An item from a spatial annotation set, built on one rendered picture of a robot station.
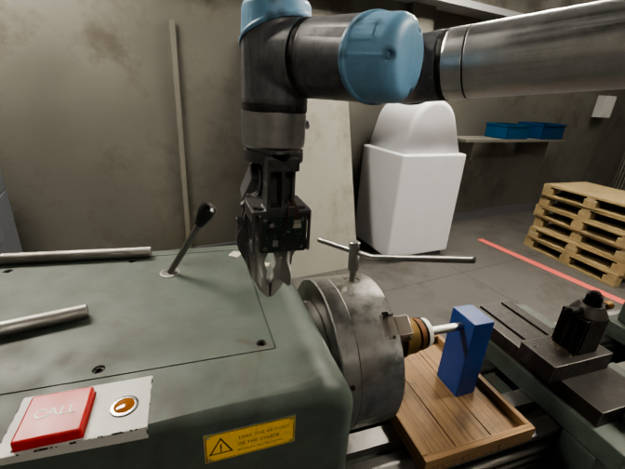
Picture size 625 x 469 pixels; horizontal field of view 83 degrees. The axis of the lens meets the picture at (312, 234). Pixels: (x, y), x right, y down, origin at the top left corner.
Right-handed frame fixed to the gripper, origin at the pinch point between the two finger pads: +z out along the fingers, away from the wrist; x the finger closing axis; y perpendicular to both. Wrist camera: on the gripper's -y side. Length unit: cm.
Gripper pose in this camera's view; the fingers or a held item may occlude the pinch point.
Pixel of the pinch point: (268, 285)
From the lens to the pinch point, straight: 52.7
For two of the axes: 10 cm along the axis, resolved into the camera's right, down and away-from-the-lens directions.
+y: 3.1, 3.7, -8.7
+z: -0.6, 9.3, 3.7
